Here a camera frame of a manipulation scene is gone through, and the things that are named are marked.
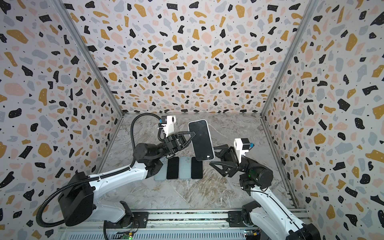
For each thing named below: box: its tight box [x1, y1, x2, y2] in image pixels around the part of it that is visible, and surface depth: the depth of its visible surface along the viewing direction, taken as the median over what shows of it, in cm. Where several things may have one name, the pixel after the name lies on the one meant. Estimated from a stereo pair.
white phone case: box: [188, 119, 215, 162], surface depth 53 cm
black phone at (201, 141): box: [188, 119, 214, 161], surface depth 53 cm
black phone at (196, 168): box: [191, 156, 203, 179], surface depth 93 cm
